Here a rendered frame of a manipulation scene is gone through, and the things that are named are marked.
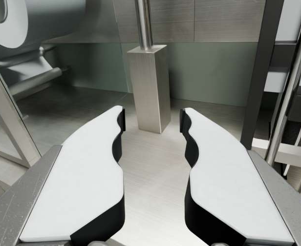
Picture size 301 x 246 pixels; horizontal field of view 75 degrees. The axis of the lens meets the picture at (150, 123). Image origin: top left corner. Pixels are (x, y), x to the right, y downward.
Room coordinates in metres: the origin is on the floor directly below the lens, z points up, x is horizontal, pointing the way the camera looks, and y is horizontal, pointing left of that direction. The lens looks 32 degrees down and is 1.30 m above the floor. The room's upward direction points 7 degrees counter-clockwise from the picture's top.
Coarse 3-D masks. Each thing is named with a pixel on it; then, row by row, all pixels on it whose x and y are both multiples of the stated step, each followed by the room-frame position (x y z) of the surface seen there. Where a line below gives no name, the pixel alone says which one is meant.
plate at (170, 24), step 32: (128, 0) 0.89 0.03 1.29; (160, 0) 0.82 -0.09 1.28; (192, 0) 0.76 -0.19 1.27; (224, 0) 0.71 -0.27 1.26; (256, 0) 0.66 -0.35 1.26; (128, 32) 0.90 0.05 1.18; (160, 32) 0.82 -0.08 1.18; (192, 32) 0.76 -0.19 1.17; (224, 32) 0.70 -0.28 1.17; (256, 32) 0.66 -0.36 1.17
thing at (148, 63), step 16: (144, 0) 0.59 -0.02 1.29; (144, 16) 0.59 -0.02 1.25; (144, 32) 0.59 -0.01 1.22; (144, 48) 0.59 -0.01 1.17; (160, 48) 0.58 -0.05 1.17; (144, 64) 0.56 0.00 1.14; (160, 64) 0.57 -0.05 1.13; (144, 80) 0.56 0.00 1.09; (160, 80) 0.57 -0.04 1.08; (144, 96) 0.57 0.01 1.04; (160, 96) 0.56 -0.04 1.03; (144, 112) 0.57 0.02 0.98; (160, 112) 0.55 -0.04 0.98; (144, 128) 0.58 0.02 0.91; (160, 128) 0.55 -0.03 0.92
